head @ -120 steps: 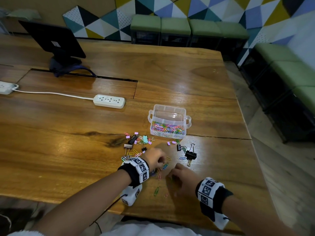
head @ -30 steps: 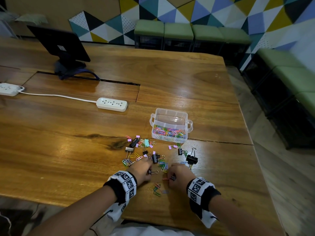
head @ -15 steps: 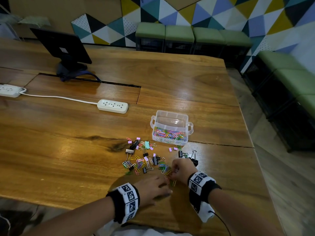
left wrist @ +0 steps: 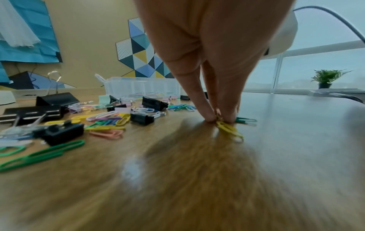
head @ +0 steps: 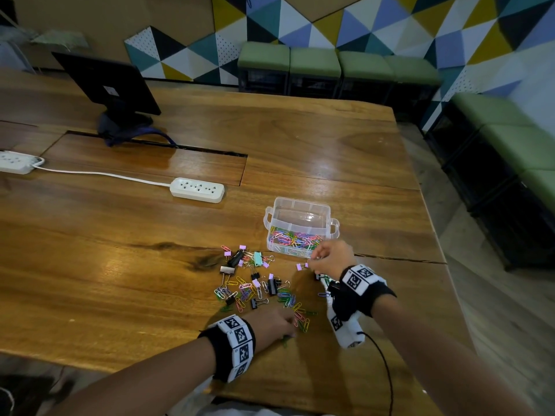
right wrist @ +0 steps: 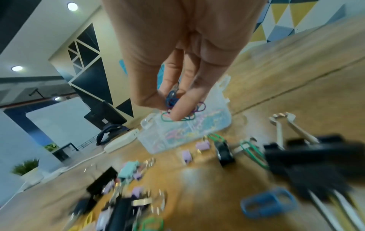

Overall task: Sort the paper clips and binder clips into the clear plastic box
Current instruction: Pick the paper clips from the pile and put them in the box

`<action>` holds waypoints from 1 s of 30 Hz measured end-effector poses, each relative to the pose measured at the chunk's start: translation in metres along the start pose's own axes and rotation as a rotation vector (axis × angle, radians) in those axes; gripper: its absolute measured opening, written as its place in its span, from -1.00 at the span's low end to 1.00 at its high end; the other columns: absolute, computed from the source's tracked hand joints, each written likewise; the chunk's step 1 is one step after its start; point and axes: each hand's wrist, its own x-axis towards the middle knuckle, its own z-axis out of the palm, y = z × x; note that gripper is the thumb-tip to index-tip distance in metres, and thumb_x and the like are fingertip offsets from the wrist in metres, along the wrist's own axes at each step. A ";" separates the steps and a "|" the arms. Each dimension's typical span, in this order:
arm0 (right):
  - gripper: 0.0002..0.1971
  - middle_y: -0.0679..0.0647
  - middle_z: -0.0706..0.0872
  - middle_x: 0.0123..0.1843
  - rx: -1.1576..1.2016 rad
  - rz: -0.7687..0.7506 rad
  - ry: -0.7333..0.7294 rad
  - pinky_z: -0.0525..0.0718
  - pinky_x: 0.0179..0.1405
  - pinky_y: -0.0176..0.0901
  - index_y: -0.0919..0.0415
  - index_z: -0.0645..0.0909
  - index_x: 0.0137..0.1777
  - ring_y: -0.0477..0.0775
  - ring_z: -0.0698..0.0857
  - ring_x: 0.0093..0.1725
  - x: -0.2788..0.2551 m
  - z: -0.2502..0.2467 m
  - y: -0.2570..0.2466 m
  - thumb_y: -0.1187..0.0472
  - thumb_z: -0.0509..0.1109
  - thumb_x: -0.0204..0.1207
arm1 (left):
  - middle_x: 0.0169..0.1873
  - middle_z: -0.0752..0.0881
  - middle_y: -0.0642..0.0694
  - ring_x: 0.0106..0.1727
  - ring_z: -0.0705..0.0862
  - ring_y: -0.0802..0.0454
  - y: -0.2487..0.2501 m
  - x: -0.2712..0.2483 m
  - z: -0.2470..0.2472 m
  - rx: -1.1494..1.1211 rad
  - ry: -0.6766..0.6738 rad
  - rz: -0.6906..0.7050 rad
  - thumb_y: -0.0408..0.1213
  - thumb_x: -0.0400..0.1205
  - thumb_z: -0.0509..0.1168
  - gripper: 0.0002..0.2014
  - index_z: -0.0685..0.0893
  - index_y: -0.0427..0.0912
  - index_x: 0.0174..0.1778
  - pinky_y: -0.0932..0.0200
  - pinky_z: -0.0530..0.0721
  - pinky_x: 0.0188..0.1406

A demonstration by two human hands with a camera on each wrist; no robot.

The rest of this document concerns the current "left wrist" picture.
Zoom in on person's left hand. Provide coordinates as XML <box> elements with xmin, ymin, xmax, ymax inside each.
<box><xmin>133</xmin><ymin>0</ymin><xmax>297</xmax><ymax>124</ymax></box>

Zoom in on yellow paper clip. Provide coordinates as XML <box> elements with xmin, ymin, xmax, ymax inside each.
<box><xmin>215</xmin><ymin>116</ymin><xmax>244</xmax><ymax>143</ymax></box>

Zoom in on clear plastic box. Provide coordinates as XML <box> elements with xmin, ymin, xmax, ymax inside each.
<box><xmin>94</xmin><ymin>73</ymin><xmax>182</xmax><ymax>98</ymax></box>

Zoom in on group of binder clips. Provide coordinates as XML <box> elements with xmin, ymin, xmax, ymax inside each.
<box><xmin>0</xmin><ymin>70</ymin><xmax>209</xmax><ymax>146</ymax></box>

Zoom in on pile of colourful paper clips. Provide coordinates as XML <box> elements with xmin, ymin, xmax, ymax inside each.
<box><xmin>0</xmin><ymin>99</ymin><xmax>257</xmax><ymax>173</ymax></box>

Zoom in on window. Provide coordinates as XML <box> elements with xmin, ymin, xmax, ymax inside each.
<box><xmin>243</xmin><ymin>0</ymin><xmax>365</xmax><ymax>94</ymax></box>

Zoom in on potted green plant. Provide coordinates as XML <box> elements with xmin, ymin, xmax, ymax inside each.
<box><xmin>310</xmin><ymin>69</ymin><xmax>353</xmax><ymax>89</ymax></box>

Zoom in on wooden table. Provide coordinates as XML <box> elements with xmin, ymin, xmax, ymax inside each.
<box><xmin>0</xmin><ymin>91</ymin><xmax>365</xmax><ymax>231</ymax></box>

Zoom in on white sheer cloth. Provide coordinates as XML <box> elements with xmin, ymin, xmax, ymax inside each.
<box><xmin>0</xmin><ymin>0</ymin><xmax>41</xmax><ymax>48</ymax></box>

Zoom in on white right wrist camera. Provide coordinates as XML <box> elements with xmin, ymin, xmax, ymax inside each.
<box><xmin>260</xmin><ymin>10</ymin><xmax>298</xmax><ymax>61</ymax></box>

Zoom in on grey camera cable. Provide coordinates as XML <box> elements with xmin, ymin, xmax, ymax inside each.
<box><xmin>294</xmin><ymin>5</ymin><xmax>365</xmax><ymax>45</ymax></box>

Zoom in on blue wall panel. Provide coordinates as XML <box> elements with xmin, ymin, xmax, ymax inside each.
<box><xmin>0</xmin><ymin>0</ymin><xmax>63</xmax><ymax>64</ymax></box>

